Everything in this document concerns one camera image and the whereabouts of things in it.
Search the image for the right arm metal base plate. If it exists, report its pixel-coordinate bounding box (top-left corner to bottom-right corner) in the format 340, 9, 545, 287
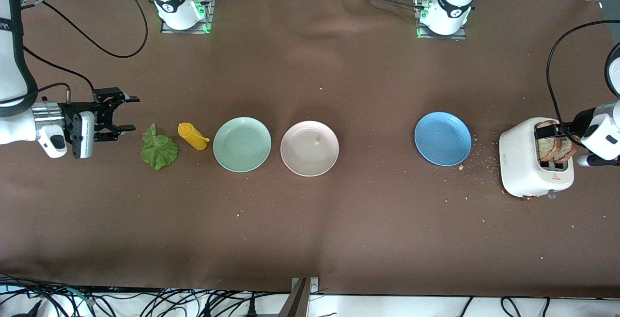
161, 0, 216, 34

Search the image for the mint green plate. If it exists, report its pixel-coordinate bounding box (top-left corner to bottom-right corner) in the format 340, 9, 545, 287
213, 117, 272, 173

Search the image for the blue plate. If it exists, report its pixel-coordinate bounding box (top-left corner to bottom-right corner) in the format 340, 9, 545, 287
414, 112, 472, 166

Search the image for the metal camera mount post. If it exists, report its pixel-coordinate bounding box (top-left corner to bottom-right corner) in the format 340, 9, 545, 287
279, 277, 319, 317

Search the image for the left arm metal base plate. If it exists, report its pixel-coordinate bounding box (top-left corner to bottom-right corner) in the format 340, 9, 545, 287
414, 0, 468, 40

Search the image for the brown tablecloth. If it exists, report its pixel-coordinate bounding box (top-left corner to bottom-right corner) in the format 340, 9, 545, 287
0, 0, 620, 299

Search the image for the beige plate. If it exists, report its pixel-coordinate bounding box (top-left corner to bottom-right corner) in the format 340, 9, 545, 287
280, 121, 340, 177

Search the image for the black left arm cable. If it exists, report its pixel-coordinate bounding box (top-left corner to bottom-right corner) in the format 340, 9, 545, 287
546, 20, 620, 148

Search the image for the green lettuce leaf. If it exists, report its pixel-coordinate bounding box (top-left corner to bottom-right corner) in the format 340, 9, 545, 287
141, 123, 180, 171

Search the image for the white toaster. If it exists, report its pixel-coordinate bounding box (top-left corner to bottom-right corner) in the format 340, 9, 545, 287
499, 117, 575, 199

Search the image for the yellow mustard squeeze bottle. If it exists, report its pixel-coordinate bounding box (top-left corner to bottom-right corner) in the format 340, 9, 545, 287
178, 123, 210, 151

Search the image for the brown bread slice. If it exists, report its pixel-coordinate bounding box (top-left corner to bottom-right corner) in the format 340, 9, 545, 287
536, 121, 562, 162
555, 124, 578, 164

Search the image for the black floor cables pair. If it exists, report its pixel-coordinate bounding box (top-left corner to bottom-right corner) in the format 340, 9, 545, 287
455, 297, 550, 317

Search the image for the black floor cable bundle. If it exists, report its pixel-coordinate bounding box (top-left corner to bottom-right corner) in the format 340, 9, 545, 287
0, 272, 291, 317

